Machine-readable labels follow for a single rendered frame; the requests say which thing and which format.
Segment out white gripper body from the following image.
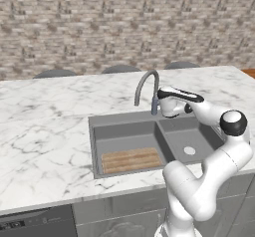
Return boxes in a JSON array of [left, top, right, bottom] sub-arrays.
[[160, 101, 183, 119]]

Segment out grey curved faucet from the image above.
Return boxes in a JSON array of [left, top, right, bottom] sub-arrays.
[[133, 69, 161, 117]]

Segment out white sink drain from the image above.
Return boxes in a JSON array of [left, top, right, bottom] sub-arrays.
[[183, 145, 197, 156]]

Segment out grey double sink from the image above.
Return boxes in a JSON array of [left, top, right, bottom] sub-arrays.
[[88, 110, 227, 180]]

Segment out wooden cutting board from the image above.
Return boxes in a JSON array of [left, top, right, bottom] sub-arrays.
[[101, 146, 164, 175]]

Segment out dark grey stool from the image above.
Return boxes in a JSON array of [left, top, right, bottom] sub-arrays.
[[101, 64, 142, 75], [163, 61, 201, 71], [32, 69, 79, 80]]

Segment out grey drawer front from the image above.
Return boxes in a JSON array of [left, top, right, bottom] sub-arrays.
[[219, 172, 255, 201]]

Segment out grey cupboard panel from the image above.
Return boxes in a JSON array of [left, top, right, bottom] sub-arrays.
[[72, 187, 169, 223]]

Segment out grey cupboard door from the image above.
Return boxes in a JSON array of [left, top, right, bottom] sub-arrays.
[[198, 192, 255, 237], [75, 208, 167, 237]]

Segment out dark grey dishwasher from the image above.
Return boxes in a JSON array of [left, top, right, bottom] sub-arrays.
[[0, 203, 79, 237]]

